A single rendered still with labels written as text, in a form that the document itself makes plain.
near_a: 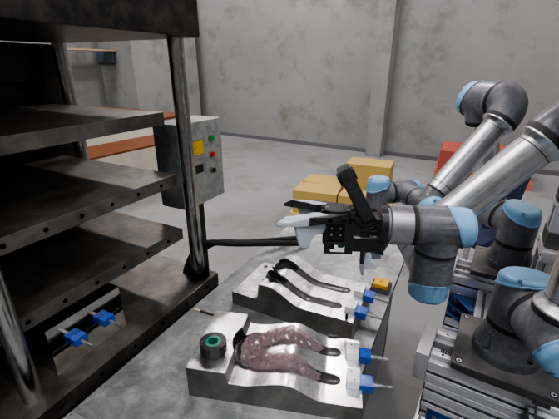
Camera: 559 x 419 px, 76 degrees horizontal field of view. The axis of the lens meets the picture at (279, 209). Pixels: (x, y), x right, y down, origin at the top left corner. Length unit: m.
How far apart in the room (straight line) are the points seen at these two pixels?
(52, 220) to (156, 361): 0.55
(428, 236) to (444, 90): 6.71
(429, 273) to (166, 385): 0.87
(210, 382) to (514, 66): 6.79
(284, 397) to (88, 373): 0.65
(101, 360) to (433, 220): 1.16
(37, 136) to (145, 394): 0.81
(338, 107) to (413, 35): 1.90
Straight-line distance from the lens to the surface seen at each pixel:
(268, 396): 1.13
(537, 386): 1.07
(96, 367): 1.42
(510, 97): 1.27
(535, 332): 0.89
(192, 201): 1.55
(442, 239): 0.69
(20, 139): 1.21
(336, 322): 1.33
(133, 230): 1.68
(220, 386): 1.15
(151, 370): 1.32
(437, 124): 7.40
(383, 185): 1.21
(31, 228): 1.22
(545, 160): 0.85
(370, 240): 0.68
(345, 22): 7.87
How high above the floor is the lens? 1.71
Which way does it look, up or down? 22 degrees down
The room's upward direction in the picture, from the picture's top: straight up
